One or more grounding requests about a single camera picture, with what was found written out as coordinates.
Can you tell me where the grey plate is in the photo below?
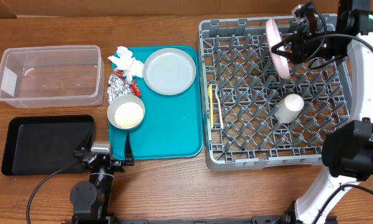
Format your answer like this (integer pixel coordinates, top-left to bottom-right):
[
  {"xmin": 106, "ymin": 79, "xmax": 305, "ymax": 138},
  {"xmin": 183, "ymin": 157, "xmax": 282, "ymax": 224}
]
[{"xmin": 143, "ymin": 48, "xmax": 197, "ymax": 95}]

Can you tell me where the grey dishwasher rack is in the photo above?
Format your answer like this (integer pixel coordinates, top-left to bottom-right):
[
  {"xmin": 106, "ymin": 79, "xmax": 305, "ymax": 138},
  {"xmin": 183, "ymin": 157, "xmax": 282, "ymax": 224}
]
[{"xmin": 198, "ymin": 17, "xmax": 351, "ymax": 171}]

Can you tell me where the pink plate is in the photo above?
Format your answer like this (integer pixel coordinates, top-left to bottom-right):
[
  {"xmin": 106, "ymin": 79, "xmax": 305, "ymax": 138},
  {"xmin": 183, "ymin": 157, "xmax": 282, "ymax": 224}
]
[{"xmin": 265, "ymin": 18, "xmax": 290, "ymax": 80}]

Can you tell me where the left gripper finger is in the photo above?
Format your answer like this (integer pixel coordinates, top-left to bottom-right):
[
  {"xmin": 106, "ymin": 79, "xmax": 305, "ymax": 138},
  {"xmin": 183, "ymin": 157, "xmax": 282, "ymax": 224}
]
[
  {"xmin": 124, "ymin": 132, "xmax": 135, "ymax": 166},
  {"xmin": 80, "ymin": 129, "xmax": 95, "ymax": 151}
]

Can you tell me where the black plastic tray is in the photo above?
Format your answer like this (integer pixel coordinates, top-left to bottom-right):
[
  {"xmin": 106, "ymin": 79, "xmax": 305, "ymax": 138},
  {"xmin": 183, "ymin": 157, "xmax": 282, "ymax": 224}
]
[{"xmin": 1, "ymin": 115, "xmax": 95, "ymax": 175}]

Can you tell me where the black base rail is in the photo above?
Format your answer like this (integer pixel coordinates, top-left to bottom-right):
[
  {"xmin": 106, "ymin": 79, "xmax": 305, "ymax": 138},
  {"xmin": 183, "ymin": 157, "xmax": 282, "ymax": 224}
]
[{"xmin": 61, "ymin": 215, "xmax": 338, "ymax": 224}]

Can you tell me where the crumpled silver foil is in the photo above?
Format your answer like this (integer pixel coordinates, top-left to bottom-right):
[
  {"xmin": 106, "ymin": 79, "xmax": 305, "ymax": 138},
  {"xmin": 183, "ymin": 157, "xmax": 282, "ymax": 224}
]
[{"xmin": 107, "ymin": 74, "xmax": 133, "ymax": 104}]

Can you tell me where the crumpled white tissue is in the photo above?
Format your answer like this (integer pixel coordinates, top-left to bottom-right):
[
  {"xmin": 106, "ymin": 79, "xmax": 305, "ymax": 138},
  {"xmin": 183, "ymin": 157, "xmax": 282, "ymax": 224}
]
[{"xmin": 108, "ymin": 46, "xmax": 144, "ymax": 85}]

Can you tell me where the teal plastic tray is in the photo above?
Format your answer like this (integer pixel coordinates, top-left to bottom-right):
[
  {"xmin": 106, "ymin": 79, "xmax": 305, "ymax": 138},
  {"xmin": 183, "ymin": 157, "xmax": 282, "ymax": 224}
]
[{"xmin": 108, "ymin": 45, "xmax": 204, "ymax": 161}]

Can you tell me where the grey bowl with rice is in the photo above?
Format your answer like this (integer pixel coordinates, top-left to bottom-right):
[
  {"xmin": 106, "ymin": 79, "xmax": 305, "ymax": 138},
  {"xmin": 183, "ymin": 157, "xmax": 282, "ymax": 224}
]
[{"xmin": 107, "ymin": 95, "xmax": 145, "ymax": 130}]

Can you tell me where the white plastic fork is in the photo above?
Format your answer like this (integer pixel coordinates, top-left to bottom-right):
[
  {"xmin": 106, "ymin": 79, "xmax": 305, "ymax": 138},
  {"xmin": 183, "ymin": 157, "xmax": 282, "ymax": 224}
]
[{"xmin": 215, "ymin": 84, "xmax": 224, "ymax": 130}]

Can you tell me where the white cup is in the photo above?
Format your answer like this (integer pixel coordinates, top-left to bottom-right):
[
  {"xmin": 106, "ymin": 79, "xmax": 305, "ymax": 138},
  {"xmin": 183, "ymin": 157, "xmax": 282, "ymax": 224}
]
[{"xmin": 274, "ymin": 93, "xmax": 305, "ymax": 123}]

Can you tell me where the red wrapper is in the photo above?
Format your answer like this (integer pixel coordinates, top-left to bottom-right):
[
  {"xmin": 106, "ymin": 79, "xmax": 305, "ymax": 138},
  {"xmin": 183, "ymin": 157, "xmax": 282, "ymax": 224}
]
[{"xmin": 114, "ymin": 70, "xmax": 141, "ymax": 98}]

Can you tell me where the clear plastic bin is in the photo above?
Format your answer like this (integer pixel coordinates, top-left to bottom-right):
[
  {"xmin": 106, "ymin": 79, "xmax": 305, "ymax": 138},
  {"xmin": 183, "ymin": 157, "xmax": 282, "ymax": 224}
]
[{"xmin": 0, "ymin": 45, "xmax": 105, "ymax": 108}]

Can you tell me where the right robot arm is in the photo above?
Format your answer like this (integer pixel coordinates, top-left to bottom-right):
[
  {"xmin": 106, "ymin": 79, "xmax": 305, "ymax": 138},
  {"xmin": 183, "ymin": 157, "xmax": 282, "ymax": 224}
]
[{"xmin": 265, "ymin": 0, "xmax": 373, "ymax": 223}]

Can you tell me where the yellow plastic fork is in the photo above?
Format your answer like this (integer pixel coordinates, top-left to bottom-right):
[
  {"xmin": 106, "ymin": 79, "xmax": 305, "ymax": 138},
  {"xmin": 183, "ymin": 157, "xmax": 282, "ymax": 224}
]
[{"xmin": 207, "ymin": 83, "xmax": 214, "ymax": 129}]

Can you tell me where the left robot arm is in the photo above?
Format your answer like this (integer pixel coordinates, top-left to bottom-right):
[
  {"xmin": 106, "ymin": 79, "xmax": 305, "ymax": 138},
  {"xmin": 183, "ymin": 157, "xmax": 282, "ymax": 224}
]
[{"xmin": 70, "ymin": 134, "xmax": 135, "ymax": 223}]

